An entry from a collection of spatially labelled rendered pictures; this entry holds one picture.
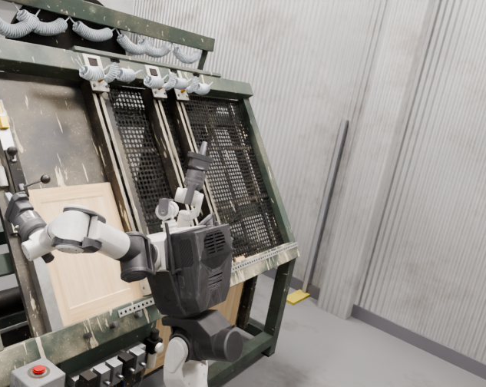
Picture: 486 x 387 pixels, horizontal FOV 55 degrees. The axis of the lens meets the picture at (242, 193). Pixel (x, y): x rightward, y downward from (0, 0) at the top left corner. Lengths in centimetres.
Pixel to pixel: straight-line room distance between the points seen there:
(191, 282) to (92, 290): 60
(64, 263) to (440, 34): 335
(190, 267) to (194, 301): 12
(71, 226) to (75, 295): 70
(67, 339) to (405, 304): 315
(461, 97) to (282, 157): 173
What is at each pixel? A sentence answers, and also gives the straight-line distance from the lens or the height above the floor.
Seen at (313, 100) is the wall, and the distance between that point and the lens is 461.
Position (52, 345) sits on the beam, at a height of 87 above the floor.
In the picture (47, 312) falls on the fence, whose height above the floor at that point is 96.
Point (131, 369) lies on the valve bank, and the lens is 210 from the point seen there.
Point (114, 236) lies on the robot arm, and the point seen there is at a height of 142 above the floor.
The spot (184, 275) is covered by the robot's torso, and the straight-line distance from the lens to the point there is 167.
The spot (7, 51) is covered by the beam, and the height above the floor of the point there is 188.
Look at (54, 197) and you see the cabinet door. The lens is 213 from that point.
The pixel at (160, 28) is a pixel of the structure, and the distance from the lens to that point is 334.
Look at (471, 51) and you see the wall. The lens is 420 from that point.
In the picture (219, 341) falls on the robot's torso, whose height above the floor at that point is 105.
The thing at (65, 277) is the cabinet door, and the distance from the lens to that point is 207.
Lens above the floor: 195
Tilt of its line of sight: 14 degrees down
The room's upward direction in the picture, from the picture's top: 11 degrees clockwise
